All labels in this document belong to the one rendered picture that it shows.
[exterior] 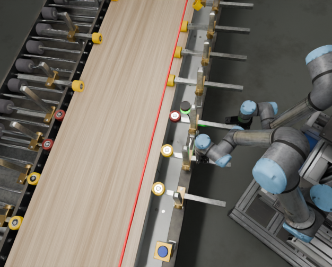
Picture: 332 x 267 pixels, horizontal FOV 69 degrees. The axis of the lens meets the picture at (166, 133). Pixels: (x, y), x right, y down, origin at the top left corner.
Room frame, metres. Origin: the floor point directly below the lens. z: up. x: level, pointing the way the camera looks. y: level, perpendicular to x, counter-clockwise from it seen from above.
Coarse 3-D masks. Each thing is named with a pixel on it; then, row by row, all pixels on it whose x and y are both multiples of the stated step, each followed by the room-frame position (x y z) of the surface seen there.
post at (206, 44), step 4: (204, 40) 1.09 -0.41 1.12; (208, 40) 1.07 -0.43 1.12; (204, 44) 1.06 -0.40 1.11; (208, 44) 1.05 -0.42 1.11; (204, 48) 1.06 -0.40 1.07; (208, 48) 1.05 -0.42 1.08; (204, 52) 1.06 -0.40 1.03; (208, 52) 1.07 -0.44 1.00; (204, 56) 1.06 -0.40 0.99; (204, 68) 1.06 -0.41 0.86; (204, 72) 1.06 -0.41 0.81
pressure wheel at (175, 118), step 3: (171, 111) 0.76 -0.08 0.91; (174, 111) 0.75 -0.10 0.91; (177, 111) 0.74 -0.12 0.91; (171, 114) 0.73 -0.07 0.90; (174, 114) 0.72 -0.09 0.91; (177, 114) 0.72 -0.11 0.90; (180, 114) 0.72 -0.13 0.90; (171, 117) 0.71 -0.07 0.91; (174, 117) 0.71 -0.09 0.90; (177, 117) 0.70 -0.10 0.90; (180, 117) 0.70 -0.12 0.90; (171, 120) 0.70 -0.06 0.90; (174, 120) 0.69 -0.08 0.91; (177, 120) 0.68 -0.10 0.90
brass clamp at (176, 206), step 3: (180, 186) 0.26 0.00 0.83; (183, 189) 0.24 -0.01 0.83; (180, 192) 0.23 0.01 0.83; (183, 192) 0.22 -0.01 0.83; (183, 195) 0.20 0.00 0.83; (183, 198) 0.19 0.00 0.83; (183, 201) 0.17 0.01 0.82; (174, 204) 0.17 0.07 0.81; (177, 204) 0.16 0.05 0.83; (180, 204) 0.16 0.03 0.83; (174, 207) 0.15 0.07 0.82; (177, 207) 0.15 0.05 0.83; (180, 207) 0.14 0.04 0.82; (183, 207) 0.14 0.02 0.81
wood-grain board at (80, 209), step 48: (144, 0) 1.87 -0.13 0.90; (192, 0) 1.72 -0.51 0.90; (96, 48) 1.49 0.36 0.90; (144, 48) 1.36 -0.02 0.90; (96, 96) 1.04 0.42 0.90; (144, 96) 0.93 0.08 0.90; (96, 144) 0.67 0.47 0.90; (144, 144) 0.58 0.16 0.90; (48, 192) 0.44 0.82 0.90; (96, 192) 0.35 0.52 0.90; (144, 192) 0.27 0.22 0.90; (48, 240) 0.15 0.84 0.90; (96, 240) 0.08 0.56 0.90
